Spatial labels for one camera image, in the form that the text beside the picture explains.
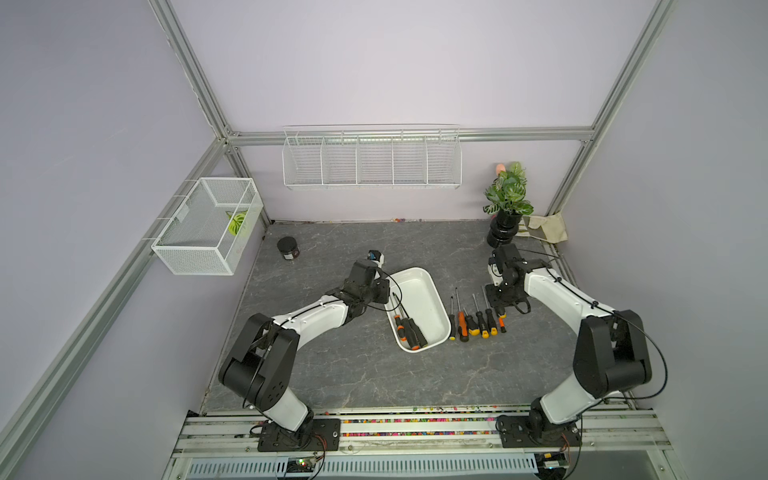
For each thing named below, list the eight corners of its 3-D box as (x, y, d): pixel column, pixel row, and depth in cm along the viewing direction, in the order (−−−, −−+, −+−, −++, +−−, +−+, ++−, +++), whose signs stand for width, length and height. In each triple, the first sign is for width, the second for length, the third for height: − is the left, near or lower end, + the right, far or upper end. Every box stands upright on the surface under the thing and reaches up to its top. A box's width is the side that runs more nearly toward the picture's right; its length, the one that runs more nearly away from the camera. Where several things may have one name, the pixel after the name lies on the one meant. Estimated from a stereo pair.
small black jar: (278, 260, 112) (274, 251, 108) (283, 244, 117) (279, 236, 113) (297, 260, 112) (294, 251, 108) (301, 244, 117) (298, 236, 113)
